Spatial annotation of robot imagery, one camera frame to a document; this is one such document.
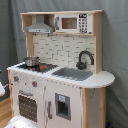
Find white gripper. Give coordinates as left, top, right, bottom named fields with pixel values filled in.
left=0, top=82, right=8, bottom=97

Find white oven door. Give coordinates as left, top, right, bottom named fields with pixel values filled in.
left=12, top=85, right=44, bottom=128

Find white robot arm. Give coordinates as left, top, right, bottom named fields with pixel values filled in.
left=0, top=83, right=36, bottom=128

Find wooden toy kitchen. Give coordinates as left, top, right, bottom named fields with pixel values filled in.
left=8, top=10, right=115, bottom=128

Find red left stove knob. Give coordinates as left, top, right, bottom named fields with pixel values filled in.
left=13, top=76, right=19, bottom=82

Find red stove knob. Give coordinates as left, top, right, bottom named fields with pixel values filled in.
left=13, top=76, right=19, bottom=82
left=32, top=81, right=37, bottom=87

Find red right stove knob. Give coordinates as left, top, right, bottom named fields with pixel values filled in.
left=32, top=81, right=37, bottom=87

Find silver toy pot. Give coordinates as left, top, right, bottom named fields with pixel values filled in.
left=24, top=56, right=40, bottom=67

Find black toy stovetop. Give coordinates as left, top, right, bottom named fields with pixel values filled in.
left=20, top=63, right=56, bottom=73

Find white cabinet door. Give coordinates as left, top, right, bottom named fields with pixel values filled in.
left=46, top=82, right=82, bottom=128

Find grey range hood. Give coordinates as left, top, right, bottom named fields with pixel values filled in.
left=25, top=15, right=54, bottom=34

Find grey toy sink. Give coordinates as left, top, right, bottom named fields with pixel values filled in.
left=53, top=67, right=92, bottom=81

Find black toy faucet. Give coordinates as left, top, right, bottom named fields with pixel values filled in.
left=75, top=50, right=95, bottom=71

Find toy microwave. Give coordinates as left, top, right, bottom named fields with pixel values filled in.
left=55, top=14, right=92, bottom=34

